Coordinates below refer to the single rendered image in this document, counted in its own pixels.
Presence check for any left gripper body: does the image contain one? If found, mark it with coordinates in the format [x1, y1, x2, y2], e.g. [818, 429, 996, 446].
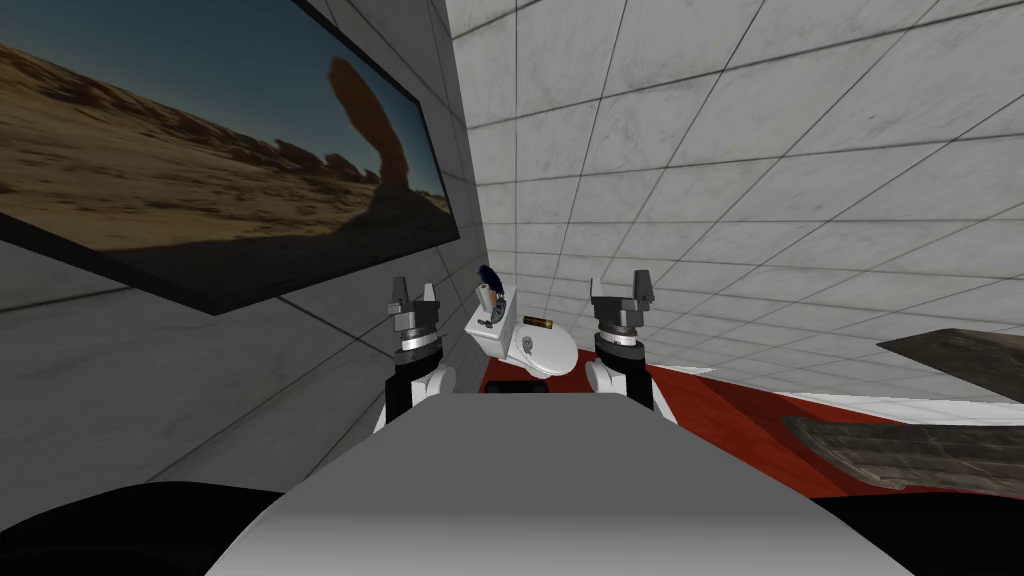
[387, 299, 442, 336]

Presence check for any desert landscape wall picture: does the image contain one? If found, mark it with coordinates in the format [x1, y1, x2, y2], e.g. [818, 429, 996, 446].
[0, 0, 463, 317]

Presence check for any dark grey stone counter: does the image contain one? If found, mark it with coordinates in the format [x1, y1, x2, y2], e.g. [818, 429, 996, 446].
[782, 327, 1024, 494]

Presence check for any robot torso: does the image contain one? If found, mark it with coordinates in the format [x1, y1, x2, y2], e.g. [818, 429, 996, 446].
[206, 381, 915, 576]

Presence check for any red rug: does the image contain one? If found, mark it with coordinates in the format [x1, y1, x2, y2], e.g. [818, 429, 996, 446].
[478, 348, 1024, 502]

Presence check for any white toilet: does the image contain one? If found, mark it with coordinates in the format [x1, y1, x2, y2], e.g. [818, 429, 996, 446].
[464, 279, 580, 380]

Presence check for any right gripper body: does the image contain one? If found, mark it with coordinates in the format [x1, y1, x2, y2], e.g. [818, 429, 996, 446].
[591, 295, 652, 336]

